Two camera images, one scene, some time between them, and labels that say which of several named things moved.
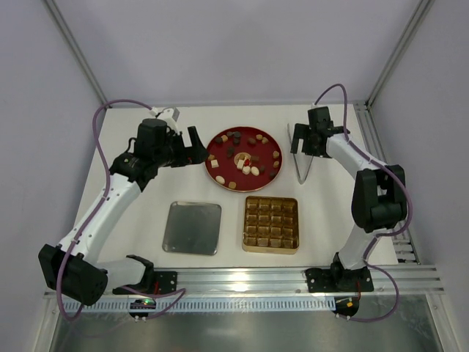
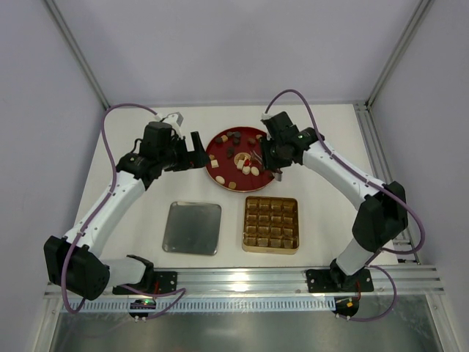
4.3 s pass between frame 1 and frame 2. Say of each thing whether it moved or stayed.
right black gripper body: moved
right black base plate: stayed
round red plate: stayed
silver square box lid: stayed
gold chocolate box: stayed
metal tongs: moved
